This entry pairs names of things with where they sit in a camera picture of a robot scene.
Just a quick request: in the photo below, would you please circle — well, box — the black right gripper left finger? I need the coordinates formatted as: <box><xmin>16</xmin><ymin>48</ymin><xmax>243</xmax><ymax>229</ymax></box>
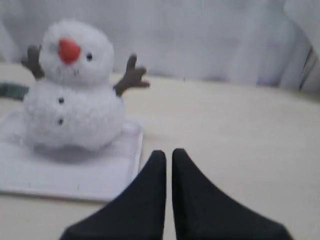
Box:
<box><xmin>60</xmin><ymin>150</ymin><xmax>167</xmax><ymax>240</ymax></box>

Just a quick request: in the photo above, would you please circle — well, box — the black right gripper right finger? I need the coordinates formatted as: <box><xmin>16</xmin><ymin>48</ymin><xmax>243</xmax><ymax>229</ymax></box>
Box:
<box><xmin>171</xmin><ymin>148</ymin><xmax>293</xmax><ymax>240</ymax></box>

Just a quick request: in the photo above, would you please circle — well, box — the white plush snowman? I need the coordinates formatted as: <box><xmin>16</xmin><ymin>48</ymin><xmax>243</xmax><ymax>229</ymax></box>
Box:
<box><xmin>22</xmin><ymin>19</ymin><xmax>150</xmax><ymax>152</ymax></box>

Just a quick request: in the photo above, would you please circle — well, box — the green knitted scarf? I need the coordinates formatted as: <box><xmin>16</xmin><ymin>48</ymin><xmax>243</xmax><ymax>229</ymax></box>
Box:
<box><xmin>0</xmin><ymin>82</ymin><xmax>29</xmax><ymax>101</ymax></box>

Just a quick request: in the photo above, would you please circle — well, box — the white plastic tray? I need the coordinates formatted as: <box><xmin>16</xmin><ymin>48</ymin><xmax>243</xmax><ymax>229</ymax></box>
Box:
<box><xmin>0</xmin><ymin>110</ymin><xmax>144</xmax><ymax>202</ymax></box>

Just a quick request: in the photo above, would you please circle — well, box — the white backdrop curtain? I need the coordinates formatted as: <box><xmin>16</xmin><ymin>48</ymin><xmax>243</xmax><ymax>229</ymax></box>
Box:
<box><xmin>0</xmin><ymin>0</ymin><xmax>320</xmax><ymax>93</ymax></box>

